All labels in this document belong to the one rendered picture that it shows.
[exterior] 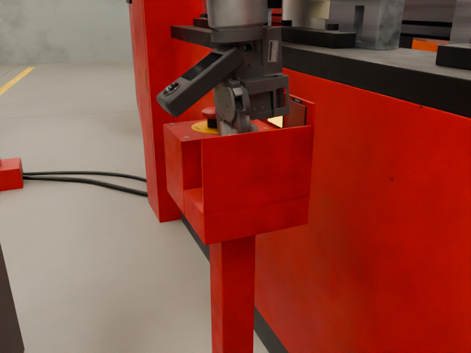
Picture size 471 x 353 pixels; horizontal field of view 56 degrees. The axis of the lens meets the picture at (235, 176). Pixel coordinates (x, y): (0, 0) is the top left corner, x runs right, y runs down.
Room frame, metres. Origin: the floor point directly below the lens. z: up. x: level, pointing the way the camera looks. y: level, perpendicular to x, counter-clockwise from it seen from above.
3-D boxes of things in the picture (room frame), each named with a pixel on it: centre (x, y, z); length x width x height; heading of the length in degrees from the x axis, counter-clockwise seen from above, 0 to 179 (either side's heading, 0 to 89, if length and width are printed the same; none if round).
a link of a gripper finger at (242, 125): (0.56, 0.00, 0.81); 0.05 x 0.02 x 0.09; 23
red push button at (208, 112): (0.67, 0.03, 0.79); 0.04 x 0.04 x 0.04
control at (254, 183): (0.63, 0.01, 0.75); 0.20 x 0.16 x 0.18; 23
